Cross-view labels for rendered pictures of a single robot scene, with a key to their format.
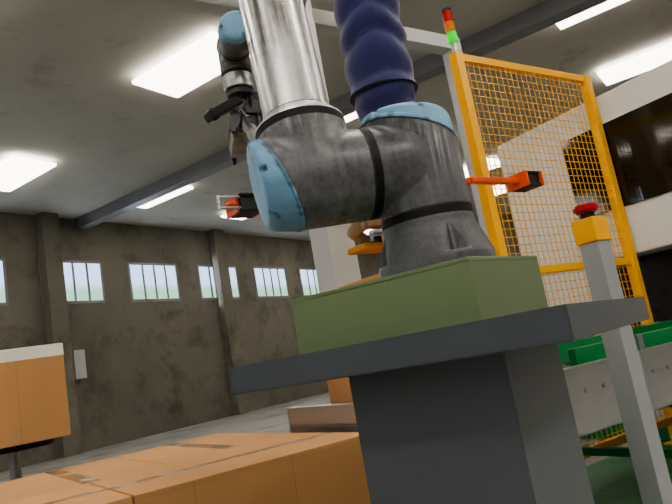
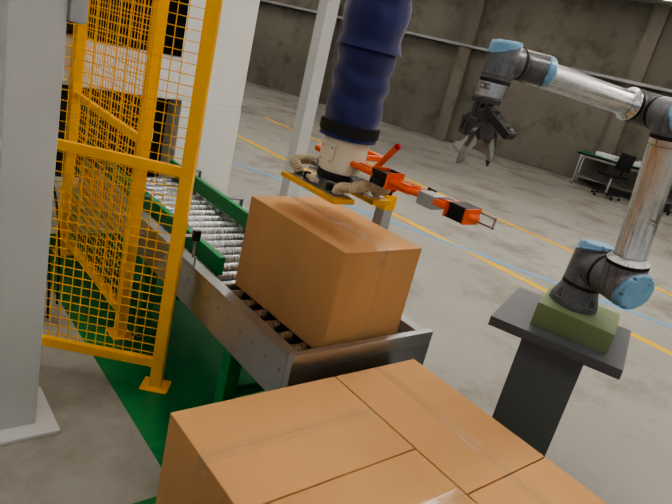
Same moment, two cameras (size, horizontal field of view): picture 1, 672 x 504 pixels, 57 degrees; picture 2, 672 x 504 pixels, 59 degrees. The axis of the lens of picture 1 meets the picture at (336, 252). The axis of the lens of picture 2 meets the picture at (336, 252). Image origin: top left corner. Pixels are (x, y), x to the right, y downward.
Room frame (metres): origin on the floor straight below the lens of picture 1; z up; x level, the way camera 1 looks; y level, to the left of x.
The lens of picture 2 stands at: (2.30, 1.96, 1.58)
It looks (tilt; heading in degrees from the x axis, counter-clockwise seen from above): 19 degrees down; 262
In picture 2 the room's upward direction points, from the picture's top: 14 degrees clockwise
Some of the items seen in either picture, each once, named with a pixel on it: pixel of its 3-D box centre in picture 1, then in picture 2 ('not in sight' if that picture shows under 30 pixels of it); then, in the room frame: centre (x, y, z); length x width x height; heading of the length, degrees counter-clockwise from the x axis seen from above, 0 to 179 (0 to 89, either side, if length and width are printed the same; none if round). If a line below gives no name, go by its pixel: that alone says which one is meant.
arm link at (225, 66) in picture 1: (234, 57); (501, 61); (1.71, 0.20, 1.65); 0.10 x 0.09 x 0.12; 12
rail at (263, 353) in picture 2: not in sight; (156, 248); (2.77, -0.74, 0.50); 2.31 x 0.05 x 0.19; 125
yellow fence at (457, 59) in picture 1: (570, 255); (106, 103); (3.19, -1.18, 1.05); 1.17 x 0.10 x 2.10; 125
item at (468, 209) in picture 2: (244, 206); (461, 212); (1.70, 0.23, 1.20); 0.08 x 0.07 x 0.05; 126
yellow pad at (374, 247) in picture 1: (394, 242); (317, 183); (2.13, -0.20, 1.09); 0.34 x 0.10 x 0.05; 126
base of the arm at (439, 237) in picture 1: (432, 243); (577, 292); (1.01, -0.16, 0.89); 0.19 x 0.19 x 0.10
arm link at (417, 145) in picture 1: (409, 164); (592, 263); (1.00, -0.15, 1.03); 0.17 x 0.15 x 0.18; 102
